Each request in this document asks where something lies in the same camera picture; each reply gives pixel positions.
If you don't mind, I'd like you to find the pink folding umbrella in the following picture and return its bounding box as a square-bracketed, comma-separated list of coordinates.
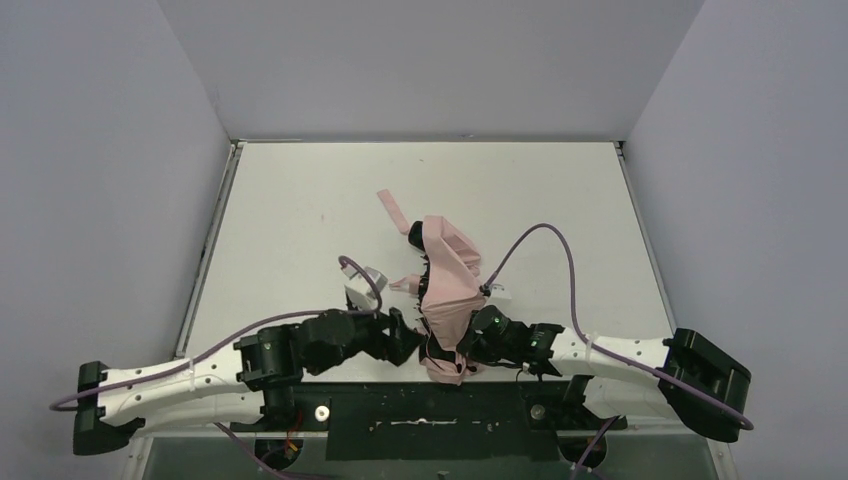
[378, 189, 486, 385]

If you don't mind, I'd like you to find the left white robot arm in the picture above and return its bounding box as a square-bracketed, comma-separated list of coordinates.
[72, 308, 424, 456]

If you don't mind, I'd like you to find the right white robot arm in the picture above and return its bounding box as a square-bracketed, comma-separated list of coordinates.
[457, 305, 753, 443]

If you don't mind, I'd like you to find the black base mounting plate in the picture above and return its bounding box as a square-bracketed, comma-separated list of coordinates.
[231, 378, 604, 461]

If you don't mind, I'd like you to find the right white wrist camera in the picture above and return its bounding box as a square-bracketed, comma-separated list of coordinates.
[481, 283, 513, 308]

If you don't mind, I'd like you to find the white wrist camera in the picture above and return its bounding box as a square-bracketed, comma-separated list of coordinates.
[481, 283, 513, 308]
[342, 265, 388, 311]

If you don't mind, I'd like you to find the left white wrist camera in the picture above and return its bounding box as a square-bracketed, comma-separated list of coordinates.
[342, 265, 388, 311]

